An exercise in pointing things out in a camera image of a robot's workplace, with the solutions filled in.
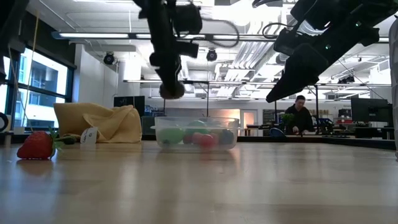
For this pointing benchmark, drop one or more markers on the blue round object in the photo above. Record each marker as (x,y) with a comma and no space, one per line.
(276,132)

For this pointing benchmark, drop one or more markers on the brown kiwi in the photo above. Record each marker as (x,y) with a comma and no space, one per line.
(172,91)

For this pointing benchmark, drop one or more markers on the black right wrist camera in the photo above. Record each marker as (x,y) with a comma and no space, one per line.
(286,42)

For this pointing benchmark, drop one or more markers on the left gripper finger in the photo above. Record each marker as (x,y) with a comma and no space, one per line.
(169,74)

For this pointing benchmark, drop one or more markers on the black monitor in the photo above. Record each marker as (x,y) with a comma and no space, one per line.
(370,110)

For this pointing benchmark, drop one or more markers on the long ceiling light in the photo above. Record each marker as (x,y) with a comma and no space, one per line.
(93,35)

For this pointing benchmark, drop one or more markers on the black screen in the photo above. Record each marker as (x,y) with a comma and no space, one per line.
(129,105)

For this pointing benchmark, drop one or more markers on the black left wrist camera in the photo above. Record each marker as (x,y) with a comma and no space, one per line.
(188,49)

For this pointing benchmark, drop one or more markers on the background green plant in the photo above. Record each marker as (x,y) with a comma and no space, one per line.
(287,119)

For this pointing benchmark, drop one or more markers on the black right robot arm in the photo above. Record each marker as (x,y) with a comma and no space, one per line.
(342,9)

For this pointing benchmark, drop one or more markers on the clear plastic tupperware container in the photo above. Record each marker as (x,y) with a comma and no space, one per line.
(231,146)

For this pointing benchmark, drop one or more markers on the yellow cloth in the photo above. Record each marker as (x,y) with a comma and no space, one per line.
(118,124)

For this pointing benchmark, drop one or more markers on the purple eggplant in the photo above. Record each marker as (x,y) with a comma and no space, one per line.
(226,137)

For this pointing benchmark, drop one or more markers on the black aluminium table frame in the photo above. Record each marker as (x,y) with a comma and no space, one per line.
(311,140)

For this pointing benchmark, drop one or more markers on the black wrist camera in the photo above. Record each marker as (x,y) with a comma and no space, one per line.
(188,49)
(286,42)

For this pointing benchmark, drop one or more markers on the person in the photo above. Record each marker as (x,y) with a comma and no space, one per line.
(301,119)

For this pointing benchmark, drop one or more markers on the small pink radish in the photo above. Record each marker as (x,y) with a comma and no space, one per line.
(196,137)

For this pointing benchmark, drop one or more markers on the small red fruit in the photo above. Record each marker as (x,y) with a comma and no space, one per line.
(187,138)

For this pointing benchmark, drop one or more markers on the black metal rack frame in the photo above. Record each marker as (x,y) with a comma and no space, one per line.
(207,99)

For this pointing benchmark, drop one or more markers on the black ceiling speaker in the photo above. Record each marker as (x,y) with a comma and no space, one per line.
(109,58)
(211,55)

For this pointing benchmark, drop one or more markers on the green bell pepper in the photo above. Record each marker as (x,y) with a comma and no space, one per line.
(197,124)

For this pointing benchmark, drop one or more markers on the large window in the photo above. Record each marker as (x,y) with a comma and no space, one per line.
(46,74)

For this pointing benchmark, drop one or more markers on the red toy strawberry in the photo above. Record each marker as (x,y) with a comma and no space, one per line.
(207,141)
(35,146)

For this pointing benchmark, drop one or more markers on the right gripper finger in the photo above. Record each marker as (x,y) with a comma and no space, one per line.
(301,71)

